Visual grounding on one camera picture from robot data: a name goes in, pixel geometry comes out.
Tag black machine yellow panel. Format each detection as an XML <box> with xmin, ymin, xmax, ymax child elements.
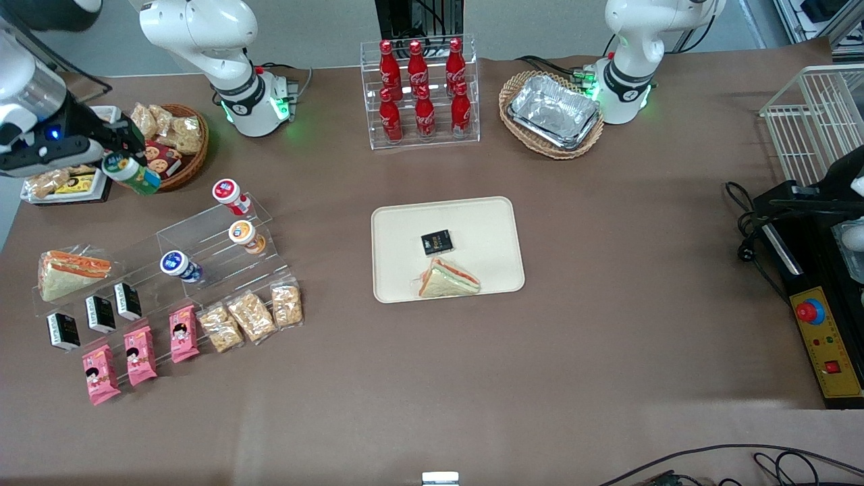
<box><xmin>751</xmin><ymin>180</ymin><xmax>864</xmax><ymax>411</ymax></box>

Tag long black cable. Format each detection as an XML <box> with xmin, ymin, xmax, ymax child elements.
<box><xmin>597</xmin><ymin>443</ymin><xmax>864</xmax><ymax>486</ymax></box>

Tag green gum bottle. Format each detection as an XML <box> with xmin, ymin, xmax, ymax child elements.
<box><xmin>101</xmin><ymin>152</ymin><xmax>163</xmax><ymax>197</ymax></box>

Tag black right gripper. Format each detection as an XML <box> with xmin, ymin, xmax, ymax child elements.
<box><xmin>37</xmin><ymin>100</ymin><xmax>147</xmax><ymax>167</ymax></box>

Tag small black box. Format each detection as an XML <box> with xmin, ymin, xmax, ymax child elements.
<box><xmin>46</xmin><ymin>312</ymin><xmax>81</xmax><ymax>352</ymax></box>
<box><xmin>113</xmin><ymin>282</ymin><xmax>143</xmax><ymax>322</ymax></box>
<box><xmin>85</xmin><ymin>296</ymin><xmax>117</xmax><ymax>335</ymax></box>
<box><xmin>421</xmin><ymin>229</ymin><xmax>455</xmax><ymax>258</ymax></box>

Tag clear cracker snack bag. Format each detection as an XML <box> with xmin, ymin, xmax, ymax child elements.
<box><xmin>148</xmin><ymin>104</ymin><xmax>178</xmax><ymax>136</ymax></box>
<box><xmin>130</xmin><ymin>102</ymin><xmax>160</xmax><ymax>140</ymax></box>
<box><xmin>161</xmin><ymin>116</ymin><xmax>205</xmax><ymax>155</ymax></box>
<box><xmin>26</xmin><ymin>167</ymin><xmax>71</xmax><ymax>200</ymax></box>

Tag clear peanut snack bag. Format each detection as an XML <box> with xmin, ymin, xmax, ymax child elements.
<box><xmin>197</xmin><ymin>302</ymin><xmax>246</xmax><ymax>355</ymax></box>
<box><xmin>270</xmin><ymin>277</ymin><xmax>305</xmax><ymax>331</ymax></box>
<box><xmin>226</xmin><ymin>290</ymin><xmax>278</xmax><ymax>346</ymax></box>

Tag red cola bottle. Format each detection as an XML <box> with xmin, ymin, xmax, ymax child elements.
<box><xmin>413</xmin><ymin>86</ymin><xmax>437</xmax><ymax>141</ymax></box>
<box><xmin>379</xmin><ymin>39</ymin><xmax>404</xmax><ymax>102</ymax></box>
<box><xmin>378</xmin><ymin>88</ymin><xmax>405</xmax><ymax>144</ymax></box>
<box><xmin>445</xmin><ymin>37</ymin><xmax>467</xmax><ymax>95</ymax></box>
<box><xmin>450</xmin><ymin>81</ymin><xmax>473</xmax><ymax>140</ymax></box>
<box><xmin>406</xmin><ymin>40</ymin><xmax>431</xmax><ymax>101</ymax></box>

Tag clear acrylic bottle rack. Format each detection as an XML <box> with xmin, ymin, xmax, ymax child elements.
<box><xmin>359</xmin><ymin>34</ymin><xmax>482</xmax><ymax>151</ymax></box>

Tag red cookie box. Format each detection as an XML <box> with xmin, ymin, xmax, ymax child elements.
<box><xmin>142</xmin><ymin>139</ymin><xmax>184</xmax><ymax>180</ymax></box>

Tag clear acrylic step display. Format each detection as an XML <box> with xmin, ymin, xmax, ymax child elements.
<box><xmin>30</xmin><ymin>192</ymin><xmax>293</xmax><ymax>379</ymax></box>

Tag light wicker basket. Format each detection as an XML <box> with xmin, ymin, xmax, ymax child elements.
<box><xmin>498</xmin><ymin>70</ymin><xmax>606</xmax><ymax>161</ymax></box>

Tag white wire basket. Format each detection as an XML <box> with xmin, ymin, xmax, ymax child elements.
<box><xmin>759</xmin><ymin>64</ymin><xmax>864</xmax><ymax>188</ymax></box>

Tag aluminium foil trays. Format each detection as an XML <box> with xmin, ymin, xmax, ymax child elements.
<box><xmin>507</xmin><ymin>74</ymin><xmax>602</xmax><ymax>151</ymax></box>

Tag wrapped triangle sandwich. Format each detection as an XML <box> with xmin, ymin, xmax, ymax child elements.
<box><xmin>408</xmin><ymin>256</ymin><xmax>482</xmax><ymax>300</ymax></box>
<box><xmin>37</xmin><ymin>249</ymin><xmax>113</xmax><ymax>303</ymax></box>

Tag black arm base cables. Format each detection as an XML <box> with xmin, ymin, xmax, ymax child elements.
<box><xmin>515</xmin><ymin>30</ymin><xmax>618</xmax><ymax>87</ymax></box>

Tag dark wicker basket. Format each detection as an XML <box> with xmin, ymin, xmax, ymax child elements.
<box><xmin>118</xmin><ymin>103</ymin><xmax>211</xmax><ymax>194</ymax></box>

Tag grey arm base cable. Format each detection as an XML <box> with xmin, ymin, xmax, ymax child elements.
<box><xmin>252</xmin><ymin>61</ymin><xmax>315</xmax><ymax>121</ymax></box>

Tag blue gum bottle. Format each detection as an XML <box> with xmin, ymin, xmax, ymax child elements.
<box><xmin>160</xmin><ymin>250</ymin><xmax>204</xmax><ymax>284</ymax></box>

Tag aluminium frame shelving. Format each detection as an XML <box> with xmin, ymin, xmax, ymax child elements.
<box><xmin>772</xmin><ymin>0</ymin><xmax>864</xmax><ymax>49</ymax></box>

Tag red gum bottle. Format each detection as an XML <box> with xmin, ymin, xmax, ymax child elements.
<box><xmin>212</xmin><ymin>178</ymin><xmax>252</xmax><ymax>217</ymax></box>

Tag orange gum bottle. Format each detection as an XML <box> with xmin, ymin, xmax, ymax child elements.
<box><xmin>228</xmin><ymin>220</ymin><xmax>268</xmax><ymax>256</ymax></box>

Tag pink snack pack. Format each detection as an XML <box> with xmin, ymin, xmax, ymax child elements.
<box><xmin>169</xmin><ymin>305</ymin><xmax>201</xmax><ymax>365</ymax></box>
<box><xmin>81</xmin><ymin>344</ymin><xmax>123</xmax><ymax>406</ymax></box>
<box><xmin>124</xmin><ymin>325</ymin><xmax>159</xmax><ymax>387</ymax></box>

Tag white rectangular tray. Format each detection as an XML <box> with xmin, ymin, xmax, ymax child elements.
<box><xmin>19</xmin><ymin>105</ymin><xmax>125</xmax><ymax>205</ymax></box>

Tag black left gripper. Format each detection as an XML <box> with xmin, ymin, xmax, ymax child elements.
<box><xmin>769</xmin><ymin>145</ymin><xmax>864</xmax><ymax>218</ymax></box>

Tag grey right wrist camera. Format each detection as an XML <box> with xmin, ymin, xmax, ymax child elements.
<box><xmin>0</xmin><ymin>137</ymin><xmax>88</xmax><ymax>179</ymax></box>

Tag yellow snack pack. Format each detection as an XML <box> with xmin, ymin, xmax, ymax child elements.
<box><xmin>54</xmin><ymin>173</ymin><xmax>97</xmax><ymax>196</ymax></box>

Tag beige plastic tray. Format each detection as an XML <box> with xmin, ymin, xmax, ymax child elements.
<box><xmin>371</xmin><ymin>196</ymin><xmax>527</xmax><ymax>305</ymax></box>

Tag black machine power cable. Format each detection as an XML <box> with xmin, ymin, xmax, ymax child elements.
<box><xmin>724</xmin><ymin>180</ymin><xmax>792</xmax><ymax>306</ymax></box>

